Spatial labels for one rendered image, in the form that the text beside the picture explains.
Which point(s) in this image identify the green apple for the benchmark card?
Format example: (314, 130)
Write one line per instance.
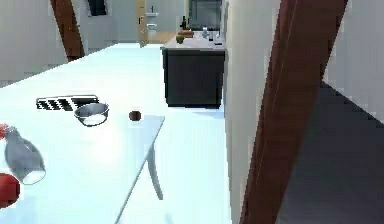
(180, 38)

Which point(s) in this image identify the red apple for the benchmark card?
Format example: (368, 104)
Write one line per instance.
(7, 190)

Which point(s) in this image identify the black kitchen counter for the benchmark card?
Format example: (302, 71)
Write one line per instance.
(195, 76)

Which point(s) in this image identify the small dark brown ball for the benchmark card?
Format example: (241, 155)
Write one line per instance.
(134, 115)

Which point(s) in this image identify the red brown dish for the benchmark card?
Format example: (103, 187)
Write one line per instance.
(186, 33)

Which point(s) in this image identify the black bottle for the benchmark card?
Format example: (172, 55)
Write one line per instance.
(183, 22)

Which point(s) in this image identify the brown wooden room door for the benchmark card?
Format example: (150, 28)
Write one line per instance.
(68, 28)
(286, 113)

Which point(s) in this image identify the white toilet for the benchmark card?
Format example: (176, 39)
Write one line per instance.
(151, 26)

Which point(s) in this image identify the dark window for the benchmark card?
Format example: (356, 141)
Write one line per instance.
(205, 14)

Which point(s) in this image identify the grey glass bowl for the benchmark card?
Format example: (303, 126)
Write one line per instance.
(91, 114)

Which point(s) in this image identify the light wooden room door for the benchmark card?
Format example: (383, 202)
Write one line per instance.
(142, 21)

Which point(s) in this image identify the white sink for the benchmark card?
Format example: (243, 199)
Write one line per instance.
(152, 14)

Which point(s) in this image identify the white table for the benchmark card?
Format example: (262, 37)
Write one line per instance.
(100, 166)

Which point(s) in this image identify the black white striped cloth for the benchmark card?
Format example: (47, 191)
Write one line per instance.
(56, 103)

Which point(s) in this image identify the black framed picture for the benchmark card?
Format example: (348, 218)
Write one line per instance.
(97, 7)

